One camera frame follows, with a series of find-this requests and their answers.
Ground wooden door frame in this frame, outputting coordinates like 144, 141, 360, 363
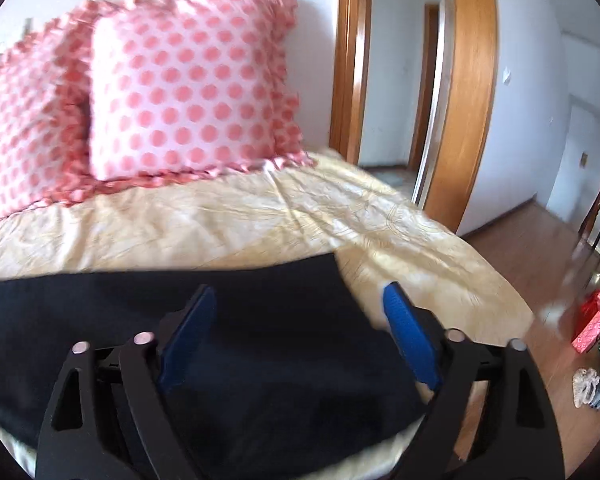
329, 0, 499, 236

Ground white crumpled cloth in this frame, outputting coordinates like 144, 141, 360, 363
572, 367, 600, 410

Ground black pants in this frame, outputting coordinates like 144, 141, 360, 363
0, 252, 429, 480

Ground red gift bag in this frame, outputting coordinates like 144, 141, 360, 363
571, 289, 600, 355

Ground bed with yellow cover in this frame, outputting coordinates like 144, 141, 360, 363
0, 147, 535, 480

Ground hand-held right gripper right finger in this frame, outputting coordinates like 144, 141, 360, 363
383, 281, 566, 480

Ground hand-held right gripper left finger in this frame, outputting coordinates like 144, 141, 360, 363
35, 284, 218, 480

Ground pink polka dot pillow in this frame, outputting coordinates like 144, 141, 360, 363
87, 0, 317, 182
0, 0, 126, 226

